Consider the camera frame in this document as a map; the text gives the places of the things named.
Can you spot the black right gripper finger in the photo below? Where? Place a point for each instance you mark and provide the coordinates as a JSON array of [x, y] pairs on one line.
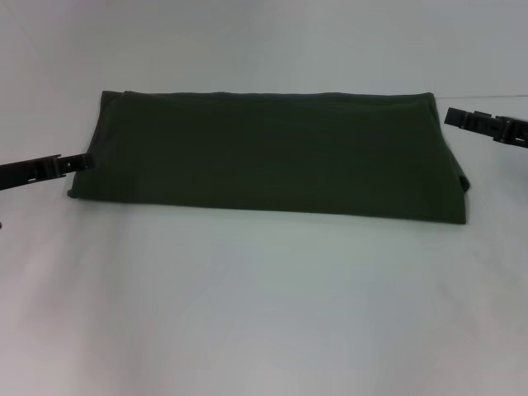
[[470, 119]]

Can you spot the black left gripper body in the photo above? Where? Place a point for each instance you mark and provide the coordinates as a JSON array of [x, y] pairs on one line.
[[18, 175]]

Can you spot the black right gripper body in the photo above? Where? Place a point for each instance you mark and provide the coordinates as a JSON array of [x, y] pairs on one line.
[[513, 132]]

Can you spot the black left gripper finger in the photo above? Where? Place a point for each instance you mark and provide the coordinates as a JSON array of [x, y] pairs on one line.
[[66, 165]]

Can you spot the dark green shirt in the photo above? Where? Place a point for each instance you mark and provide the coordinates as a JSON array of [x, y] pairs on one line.
[[268, 156]]

